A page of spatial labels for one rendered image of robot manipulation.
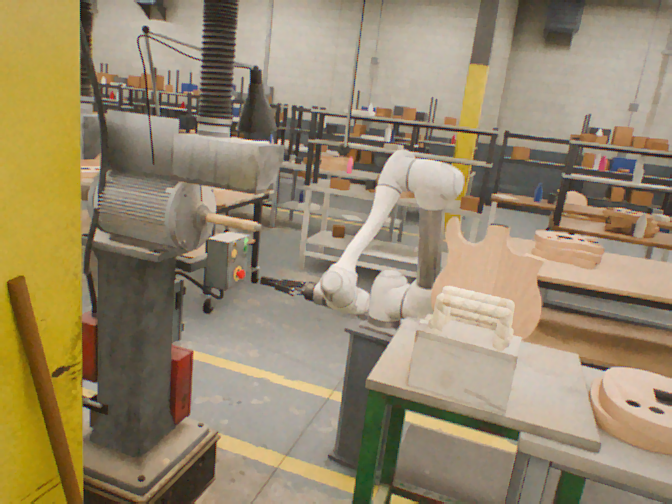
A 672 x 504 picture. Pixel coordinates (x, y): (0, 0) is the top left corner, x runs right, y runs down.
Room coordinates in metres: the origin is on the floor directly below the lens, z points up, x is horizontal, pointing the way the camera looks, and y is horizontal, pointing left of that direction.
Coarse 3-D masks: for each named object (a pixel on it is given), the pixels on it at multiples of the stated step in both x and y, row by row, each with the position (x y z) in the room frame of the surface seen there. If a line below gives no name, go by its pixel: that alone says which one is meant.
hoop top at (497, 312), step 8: (440, 296) 1.33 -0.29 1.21; (448, 296) 1.33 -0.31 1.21; (448, 304) 1.32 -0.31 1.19; (456, 304) 1.31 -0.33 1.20; (464, 304) 1.31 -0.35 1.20; (472, 304) 1.30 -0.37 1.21; (480, 304) 1.30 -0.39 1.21; (488, 304) 1.30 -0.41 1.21; (472, 312) 1.30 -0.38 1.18; (480, 312) 1.29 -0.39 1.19; (488, 312) 1.28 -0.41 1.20; (496, 312) 1.28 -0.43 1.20; (504, 312) 1.27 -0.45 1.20
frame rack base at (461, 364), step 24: (432, 336) 1.32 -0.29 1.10; (456, 336) 1.32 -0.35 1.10; (480, 336) 1.34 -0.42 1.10; (432, 360) 1.32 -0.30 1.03; (456, 360) 1.29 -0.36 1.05; (480, 360) 1.27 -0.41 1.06; (504, 360) 1.25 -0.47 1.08; (408, 384) 1.33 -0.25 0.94; (432, 384) 1.31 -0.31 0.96; (456, 384) 1.29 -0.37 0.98; (480, 384) 1.27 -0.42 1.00; (504, 384) 1.25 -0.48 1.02; (504, 408) 1.24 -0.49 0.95
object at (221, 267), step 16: (208, 240) 1.97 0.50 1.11; (224, 240) 1.96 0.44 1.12; (240, 240) 2.03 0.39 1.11; (208, 256) 1.96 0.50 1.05; (224, 256) 1.94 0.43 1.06; (240, 256) 2.03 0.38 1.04; (176, 272) 1.97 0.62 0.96; (208, 272) 1.96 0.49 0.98; (224, 272) 1.94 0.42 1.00; (224, 288) 1.94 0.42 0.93
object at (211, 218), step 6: (210, 216) 1.73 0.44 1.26; (216, 216) 1.73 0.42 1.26; (222, 216) 1.73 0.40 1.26; (210, 222) 1.74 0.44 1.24; (216, 222) 1.73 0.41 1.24; (222, 222) 1.72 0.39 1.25; (228, 222) 1.71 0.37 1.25; (234, 222) 1.70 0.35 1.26; (240, 222) 1.70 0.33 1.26; (246, 222) 1.70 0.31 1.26; (252, 222) 1.69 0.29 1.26; (240, 228) 1.70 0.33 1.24; (246, 228) 1.69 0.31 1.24; (252, 228) 1.68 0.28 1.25
